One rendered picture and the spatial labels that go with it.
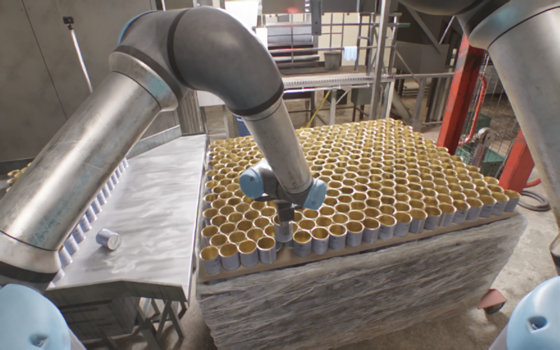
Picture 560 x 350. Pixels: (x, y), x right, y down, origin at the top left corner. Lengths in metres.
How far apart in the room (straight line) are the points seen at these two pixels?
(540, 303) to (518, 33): 0.27
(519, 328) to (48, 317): 0.40
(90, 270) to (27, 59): 3.01
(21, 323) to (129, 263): 0.97
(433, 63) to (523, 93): 4.98
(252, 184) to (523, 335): 0.56
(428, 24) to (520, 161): 3.74
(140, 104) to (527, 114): 0.48
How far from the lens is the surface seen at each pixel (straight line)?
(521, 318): 0.32
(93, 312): 1.31
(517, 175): 1.78
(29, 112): 4.17
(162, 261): 1.21
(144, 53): 0.43
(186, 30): 0.40
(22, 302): 0.33
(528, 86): 0.40
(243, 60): 0.38
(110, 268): 1.29
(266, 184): 0.69
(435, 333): 2.38
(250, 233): 1.11
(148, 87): 0.43
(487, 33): 0.42
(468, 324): 2.53
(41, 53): 3.91
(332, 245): 1.10
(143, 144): 2.19
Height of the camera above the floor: 1.90
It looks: 30 degrees down
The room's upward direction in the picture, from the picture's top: 2 degrees counter-clockwise
